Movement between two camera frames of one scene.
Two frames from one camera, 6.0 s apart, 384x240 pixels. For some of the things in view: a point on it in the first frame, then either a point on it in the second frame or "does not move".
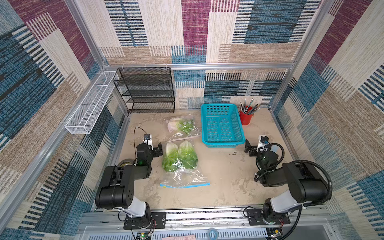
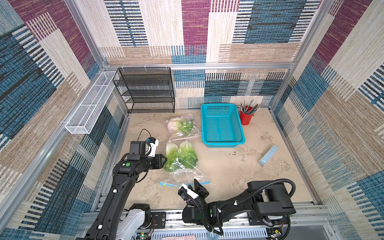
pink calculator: [186, 237] does not move
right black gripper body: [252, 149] → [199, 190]
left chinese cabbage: [170, 156] does not move
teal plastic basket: [221, 125] does not move
